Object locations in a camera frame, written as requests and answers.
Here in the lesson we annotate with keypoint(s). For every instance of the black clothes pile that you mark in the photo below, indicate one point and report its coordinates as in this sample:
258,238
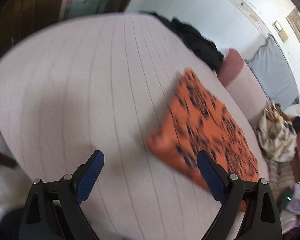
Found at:
197,45

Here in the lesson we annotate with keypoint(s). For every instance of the grey blue pillow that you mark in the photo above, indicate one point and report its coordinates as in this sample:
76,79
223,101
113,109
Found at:
272,72

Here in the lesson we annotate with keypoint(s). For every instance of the pink quilted bed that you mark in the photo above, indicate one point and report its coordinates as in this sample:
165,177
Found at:
77,92

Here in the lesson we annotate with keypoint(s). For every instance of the cream floral blanket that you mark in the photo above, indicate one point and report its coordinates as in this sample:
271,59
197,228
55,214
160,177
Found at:
277,135

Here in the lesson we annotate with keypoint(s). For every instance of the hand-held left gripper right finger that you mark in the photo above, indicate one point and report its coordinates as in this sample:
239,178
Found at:
210,177

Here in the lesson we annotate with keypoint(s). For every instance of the striped cushion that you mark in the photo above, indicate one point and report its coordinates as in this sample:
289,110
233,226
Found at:
280,175

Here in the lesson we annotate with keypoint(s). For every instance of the pink bolster cushion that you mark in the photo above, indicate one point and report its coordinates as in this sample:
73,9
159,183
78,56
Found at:
245,90

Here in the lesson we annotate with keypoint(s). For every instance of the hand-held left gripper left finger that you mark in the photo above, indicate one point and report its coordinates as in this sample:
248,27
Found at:
90,177

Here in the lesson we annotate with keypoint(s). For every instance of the brown wooden door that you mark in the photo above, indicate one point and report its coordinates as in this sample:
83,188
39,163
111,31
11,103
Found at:
25,12

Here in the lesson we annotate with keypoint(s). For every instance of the beige light switch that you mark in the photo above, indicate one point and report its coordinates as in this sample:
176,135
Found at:
284,36
277,25

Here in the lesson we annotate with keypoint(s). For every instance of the orange black floral dress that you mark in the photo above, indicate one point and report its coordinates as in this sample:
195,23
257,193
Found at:
205,120

